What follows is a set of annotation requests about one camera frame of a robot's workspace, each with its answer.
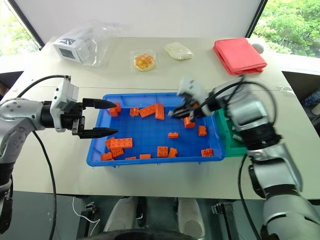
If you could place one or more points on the small grey battery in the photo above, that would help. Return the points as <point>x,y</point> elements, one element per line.
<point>170,113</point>
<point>237,137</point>

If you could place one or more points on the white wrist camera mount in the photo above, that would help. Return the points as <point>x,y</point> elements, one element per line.
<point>63,93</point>
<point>193,87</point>

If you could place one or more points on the small orange toy brick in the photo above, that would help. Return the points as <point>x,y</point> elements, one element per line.
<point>145,156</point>
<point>173,135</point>
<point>130,158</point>

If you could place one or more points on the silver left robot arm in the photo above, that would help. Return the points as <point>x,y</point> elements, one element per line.
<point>17,112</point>

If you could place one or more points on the long orange toy brick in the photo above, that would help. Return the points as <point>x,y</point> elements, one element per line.
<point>121,143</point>
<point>148,111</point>

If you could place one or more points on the green plastic bin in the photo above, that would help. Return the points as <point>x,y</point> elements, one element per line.
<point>233,148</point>

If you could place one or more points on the blue plastic bin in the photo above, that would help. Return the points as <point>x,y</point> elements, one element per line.
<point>150,140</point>

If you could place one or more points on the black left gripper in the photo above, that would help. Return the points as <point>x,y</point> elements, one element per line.
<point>72,117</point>

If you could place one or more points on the clear plastic bag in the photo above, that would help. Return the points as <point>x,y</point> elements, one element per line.
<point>100,32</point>

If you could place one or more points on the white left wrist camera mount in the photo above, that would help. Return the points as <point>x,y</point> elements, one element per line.
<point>63,93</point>

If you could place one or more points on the black window frame bar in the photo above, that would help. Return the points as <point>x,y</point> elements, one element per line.
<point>256,18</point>
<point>27,23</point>

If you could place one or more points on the blue patterned item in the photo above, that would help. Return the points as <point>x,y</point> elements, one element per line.
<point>312,98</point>

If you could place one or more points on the white printed cardboard box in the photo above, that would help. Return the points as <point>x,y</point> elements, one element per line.
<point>72,48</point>

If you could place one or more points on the packaged white food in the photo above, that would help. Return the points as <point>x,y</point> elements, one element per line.
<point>178,51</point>

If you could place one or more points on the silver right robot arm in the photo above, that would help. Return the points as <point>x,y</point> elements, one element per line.
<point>252,110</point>

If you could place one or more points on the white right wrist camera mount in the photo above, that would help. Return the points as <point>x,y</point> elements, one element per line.
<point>193,87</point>

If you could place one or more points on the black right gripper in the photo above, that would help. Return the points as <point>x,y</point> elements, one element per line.
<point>197,110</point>

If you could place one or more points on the red folded cloth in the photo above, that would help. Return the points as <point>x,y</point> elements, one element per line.
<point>238,56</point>

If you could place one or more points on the packaged round pastry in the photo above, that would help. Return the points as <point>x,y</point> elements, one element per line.
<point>144,61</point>

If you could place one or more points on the white robot foot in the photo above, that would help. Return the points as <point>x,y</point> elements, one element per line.
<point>121,215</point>
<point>191,217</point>

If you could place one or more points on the black table leg bracket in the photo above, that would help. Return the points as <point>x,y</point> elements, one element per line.
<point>225,215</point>
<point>89,212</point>

